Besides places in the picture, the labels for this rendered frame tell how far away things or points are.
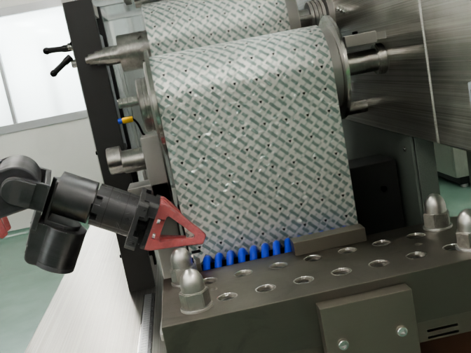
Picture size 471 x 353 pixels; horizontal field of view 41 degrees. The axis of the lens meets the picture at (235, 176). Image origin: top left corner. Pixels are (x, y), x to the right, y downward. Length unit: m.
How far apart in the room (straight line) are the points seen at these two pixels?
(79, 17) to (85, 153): 5.35
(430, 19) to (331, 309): 0.35
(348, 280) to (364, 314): 0.04
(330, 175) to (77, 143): 5.70
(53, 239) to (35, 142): 5.72
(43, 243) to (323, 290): 0.37
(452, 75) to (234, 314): 0.35
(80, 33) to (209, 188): 0.45
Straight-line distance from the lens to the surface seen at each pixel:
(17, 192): 0.81
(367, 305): 0.69
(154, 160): 0.92
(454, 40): 0.73
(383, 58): 0.92
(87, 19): 1.18
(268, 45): 0.87
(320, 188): 0.87
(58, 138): 6.52
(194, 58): 0.86
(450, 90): 0.76
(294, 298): 0.69
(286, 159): 0.86
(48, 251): 0.86
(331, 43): 0.88
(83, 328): 1.12
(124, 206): 0.83
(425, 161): 0.93
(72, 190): 0.83
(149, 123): 0.87
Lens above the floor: 1.29
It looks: 10 degrees down
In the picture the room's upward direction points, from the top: 11 degrees counter-clockwise
